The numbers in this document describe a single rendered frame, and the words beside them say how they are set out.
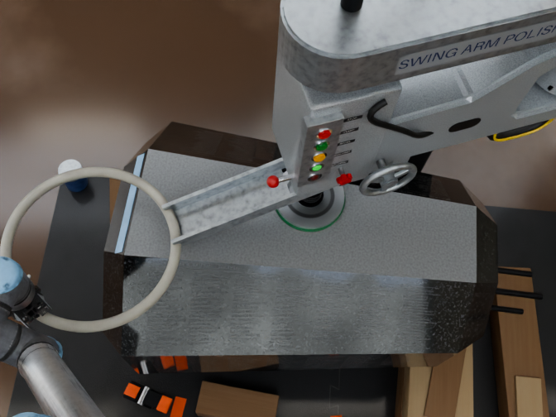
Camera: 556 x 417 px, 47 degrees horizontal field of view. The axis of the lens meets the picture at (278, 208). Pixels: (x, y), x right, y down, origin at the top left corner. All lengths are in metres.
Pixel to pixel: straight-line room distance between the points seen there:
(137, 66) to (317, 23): 2.18
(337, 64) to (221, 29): 2.26
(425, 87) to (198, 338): 1.03
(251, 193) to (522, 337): 1.42
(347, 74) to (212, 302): 0.98
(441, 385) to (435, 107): 1.30
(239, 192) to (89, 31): 1.83
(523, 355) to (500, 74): 1.52
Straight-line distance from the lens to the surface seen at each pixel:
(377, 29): 1.21
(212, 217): 1.85
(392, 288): 1.94
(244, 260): 1.89
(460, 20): 1.26
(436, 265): 1.97
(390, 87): 1.32
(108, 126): 3.15
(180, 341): 2.04
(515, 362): 2.79
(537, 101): 1.79
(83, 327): 1.79
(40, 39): 3.51
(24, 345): 1.58
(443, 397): 2.53
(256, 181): 1.84
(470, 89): 1.54
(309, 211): 1.92
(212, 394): 2.55
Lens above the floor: 2.66
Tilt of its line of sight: 67 degrees down
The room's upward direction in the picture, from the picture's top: 6 degrees clockwise
